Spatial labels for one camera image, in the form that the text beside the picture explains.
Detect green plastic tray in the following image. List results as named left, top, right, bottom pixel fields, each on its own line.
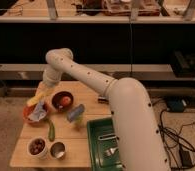
left=87, top=118, right=122, bottom=171

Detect black power adapter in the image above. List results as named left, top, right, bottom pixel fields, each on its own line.
left=179, top=149, right=192, bottom=167

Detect yellow banana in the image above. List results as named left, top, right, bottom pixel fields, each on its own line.
left=27, top=88, right=53, bottom=107

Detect red bowl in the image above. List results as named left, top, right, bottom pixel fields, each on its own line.
left=23, top=103, right=51, bottom=124

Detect white cup with nuts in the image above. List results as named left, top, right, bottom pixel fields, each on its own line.
left=27, top=137, right=48, bottom=159

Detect black cables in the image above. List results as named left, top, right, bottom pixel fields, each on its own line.
left=157, top=106, right=195, bottom=171

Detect metal fork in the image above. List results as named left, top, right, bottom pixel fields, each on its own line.
left=104, top=147, right=118, bottom=157

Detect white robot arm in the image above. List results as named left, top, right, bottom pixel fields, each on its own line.
left=43, top=48, right=171, bottom=171

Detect green cucumber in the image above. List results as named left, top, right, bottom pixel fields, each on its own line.
left=47, top=119, right=55, bottom=142

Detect striped brown block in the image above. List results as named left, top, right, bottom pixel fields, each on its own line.
left=98, top=96, right=108, bottom=103

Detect small metal cup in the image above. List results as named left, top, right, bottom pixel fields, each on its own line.
left=50, top=142, right=65, bottom=159

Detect dark brown bowl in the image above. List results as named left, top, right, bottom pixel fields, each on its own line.
left=52, top=91, right=74, bottom=112

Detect white dish brush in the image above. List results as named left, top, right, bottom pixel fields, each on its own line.
left=98, top=134, right=117, bottom=141

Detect crumpled white blue cloth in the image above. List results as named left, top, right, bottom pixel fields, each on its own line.
left=28, top=101, right=47, bottom=122

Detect orange fruit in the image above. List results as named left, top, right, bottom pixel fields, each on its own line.
left=60, top=96, right=72, bottom=107

